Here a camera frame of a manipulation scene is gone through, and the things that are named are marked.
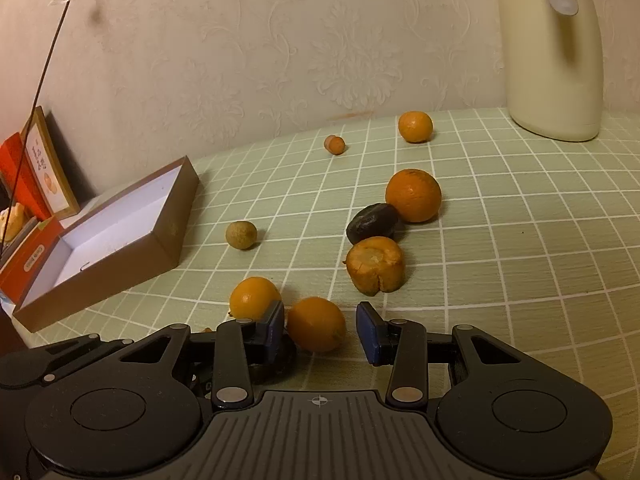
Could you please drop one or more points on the peeled brown-orange fruit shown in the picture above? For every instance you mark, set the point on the peeled brown-orange fruit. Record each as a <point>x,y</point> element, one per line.
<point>376,264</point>

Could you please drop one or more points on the right near orange tangerine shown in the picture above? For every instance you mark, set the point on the right near orange tangerine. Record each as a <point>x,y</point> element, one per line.
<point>316,325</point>

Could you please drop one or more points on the red gift box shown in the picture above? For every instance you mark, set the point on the red gift box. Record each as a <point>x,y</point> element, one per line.
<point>25,261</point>

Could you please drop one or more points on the dark brown round fruit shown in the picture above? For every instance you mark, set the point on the dark brown round fruit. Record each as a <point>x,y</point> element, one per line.
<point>379,219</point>

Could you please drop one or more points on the wooden picture frame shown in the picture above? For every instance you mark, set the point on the wooden picture frame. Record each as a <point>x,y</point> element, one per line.
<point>46,167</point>

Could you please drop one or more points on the beige longan fruit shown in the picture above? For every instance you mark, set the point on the beige longan fruit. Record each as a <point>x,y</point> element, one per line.
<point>241,235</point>

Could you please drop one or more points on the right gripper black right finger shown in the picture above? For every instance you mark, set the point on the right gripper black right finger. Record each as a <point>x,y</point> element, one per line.
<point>400,343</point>

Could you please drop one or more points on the red book upright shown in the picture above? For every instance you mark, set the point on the red book upright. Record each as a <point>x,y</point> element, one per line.
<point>16,170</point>

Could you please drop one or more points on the cream thermos jug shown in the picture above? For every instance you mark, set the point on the cream thermos jug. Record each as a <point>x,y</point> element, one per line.
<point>552,53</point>

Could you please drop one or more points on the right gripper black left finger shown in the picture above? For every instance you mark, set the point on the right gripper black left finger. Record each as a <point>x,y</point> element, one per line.
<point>246,349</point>

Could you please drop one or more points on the green checkered tablecloth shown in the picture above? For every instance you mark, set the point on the green checkered tablecloth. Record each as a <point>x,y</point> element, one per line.
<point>536,243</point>

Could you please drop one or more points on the small orange tangerine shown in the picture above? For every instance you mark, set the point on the small orange tangerine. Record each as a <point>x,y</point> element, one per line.
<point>415,126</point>

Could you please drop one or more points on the brown cardboard box white inside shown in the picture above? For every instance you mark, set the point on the brown cardboard box white inside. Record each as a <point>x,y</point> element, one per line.
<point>132,237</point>

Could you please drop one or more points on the plush toy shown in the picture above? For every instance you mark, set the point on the plush toy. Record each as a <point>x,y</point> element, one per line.
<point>12,221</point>

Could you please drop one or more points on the tiny orange kumquat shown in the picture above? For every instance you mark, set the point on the tiny orange kumquat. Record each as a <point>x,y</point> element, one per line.
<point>335,145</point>

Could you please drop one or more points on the large orange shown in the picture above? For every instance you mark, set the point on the large orange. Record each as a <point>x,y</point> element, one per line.
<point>415,194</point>

